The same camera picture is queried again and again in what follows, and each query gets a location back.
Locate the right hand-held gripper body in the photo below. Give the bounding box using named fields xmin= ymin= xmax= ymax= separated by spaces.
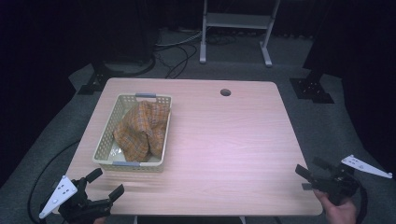
xmin=311 ymin=154 xmax=393 ymax=206

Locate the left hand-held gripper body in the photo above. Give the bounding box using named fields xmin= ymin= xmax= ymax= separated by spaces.
xmin=38 ymin=175 xmax=113 ymax=224

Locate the cream perforated plastic basket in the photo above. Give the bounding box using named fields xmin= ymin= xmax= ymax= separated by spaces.
xmin=92 ymin=92 xmax=173 ymax=174

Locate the orange plaid cloth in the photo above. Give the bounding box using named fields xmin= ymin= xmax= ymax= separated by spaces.
xmin=112 ymin=100 xmax=171 ymax=162

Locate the person's right hand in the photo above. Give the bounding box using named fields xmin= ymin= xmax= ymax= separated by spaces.
xmin=313 ymin=189 xmax=359 ymax=224

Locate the black stand base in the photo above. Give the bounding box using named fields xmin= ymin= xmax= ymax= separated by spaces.
xmin=78 ymin=60 xmax=125 ymax=96
xmin=289 ymin=69 xmax=335 ymax=105

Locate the white metal stand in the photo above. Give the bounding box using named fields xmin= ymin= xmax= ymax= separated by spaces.
xmin=199 ymin=0 xmax=281 ymax=68

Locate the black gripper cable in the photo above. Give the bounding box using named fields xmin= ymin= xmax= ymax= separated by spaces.
xmin=26 ymin=139 xmax=82 ymax=224
xmin=354 ymin=182 xmax=369 ymax=224

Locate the thick black floor cable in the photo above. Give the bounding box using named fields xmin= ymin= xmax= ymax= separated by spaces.
xmin=106 ymin=55 xmax=157 ymax=77

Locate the thin black floor cable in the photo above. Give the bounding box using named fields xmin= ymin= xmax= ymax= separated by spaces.
xmin=154 ymin=42 xmax=199 ymax=79

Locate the light grey floor cable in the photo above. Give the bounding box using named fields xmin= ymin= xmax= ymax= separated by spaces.
xmin=154 ymin=30 xmax=204 ymax=49

